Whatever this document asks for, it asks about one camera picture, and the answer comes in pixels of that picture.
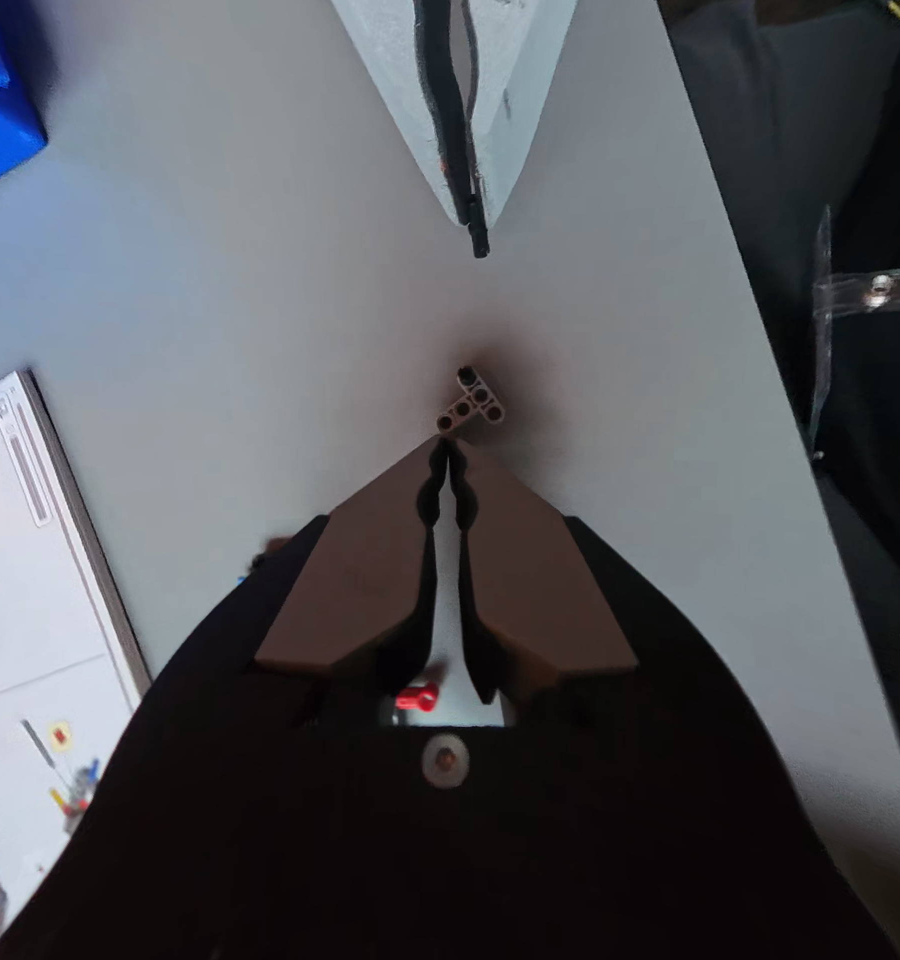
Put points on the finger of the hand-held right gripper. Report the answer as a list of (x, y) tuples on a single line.
[(525, 67), (390, 37)]

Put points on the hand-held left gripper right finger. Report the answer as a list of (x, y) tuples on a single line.
[(547, 592)]

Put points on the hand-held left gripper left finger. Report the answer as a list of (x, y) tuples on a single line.
[(345, 585)]

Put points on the lego engine frame assembly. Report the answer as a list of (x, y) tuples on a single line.
[(416, 697)]

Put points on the grey T-shaped lego beam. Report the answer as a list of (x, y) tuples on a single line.
[(471, 411)]

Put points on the lego instruction booklet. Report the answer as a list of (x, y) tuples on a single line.
[(30, 600)]

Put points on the clear plastic badge holder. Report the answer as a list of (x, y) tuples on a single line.
[(840, 300)]

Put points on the blue plastic storage bin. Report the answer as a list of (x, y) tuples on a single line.
[(0, 112)]

